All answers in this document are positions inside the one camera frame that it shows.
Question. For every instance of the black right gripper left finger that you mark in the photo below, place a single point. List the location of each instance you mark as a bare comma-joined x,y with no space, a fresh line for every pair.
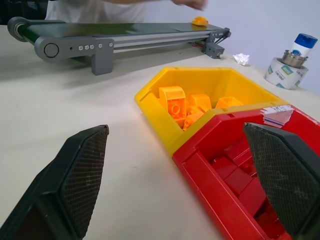
62,180

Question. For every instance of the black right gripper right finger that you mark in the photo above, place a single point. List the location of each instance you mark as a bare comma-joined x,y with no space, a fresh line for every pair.
287,175

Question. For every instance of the grey conveyor with green belt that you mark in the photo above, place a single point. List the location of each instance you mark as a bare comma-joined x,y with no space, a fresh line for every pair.
75,47

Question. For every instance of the person's bare hand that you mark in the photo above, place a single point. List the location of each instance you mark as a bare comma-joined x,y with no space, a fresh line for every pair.
192,3

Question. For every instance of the red toy block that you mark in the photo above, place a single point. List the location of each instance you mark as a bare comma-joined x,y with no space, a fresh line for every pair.
225,170
252,197

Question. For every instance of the white torn sticker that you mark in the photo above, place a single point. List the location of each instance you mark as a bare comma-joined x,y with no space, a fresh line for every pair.
277,113

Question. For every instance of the red plastic bin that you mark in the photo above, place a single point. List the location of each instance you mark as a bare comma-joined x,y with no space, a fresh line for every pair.
207,190

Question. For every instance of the white printed tape roll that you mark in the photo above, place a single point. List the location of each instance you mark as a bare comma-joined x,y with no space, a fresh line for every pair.
282,76

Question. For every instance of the small orange toy block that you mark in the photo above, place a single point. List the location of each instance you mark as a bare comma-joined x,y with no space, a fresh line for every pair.
191,122

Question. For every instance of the round silver metal weight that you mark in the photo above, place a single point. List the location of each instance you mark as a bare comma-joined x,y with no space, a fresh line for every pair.
293,61

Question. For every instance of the yellow plastic bin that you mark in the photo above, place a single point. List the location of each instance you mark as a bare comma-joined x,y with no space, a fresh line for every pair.
162,117

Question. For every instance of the crumpled white paper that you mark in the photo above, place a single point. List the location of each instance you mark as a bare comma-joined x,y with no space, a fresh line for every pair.
241,59

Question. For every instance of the white bottle with blue cap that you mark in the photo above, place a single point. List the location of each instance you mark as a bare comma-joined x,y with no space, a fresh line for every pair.
303,45

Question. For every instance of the large arched orange block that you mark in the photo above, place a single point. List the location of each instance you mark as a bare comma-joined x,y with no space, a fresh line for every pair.
173,100

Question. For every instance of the person in white shirt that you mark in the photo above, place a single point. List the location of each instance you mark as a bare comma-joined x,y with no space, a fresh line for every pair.
100,10

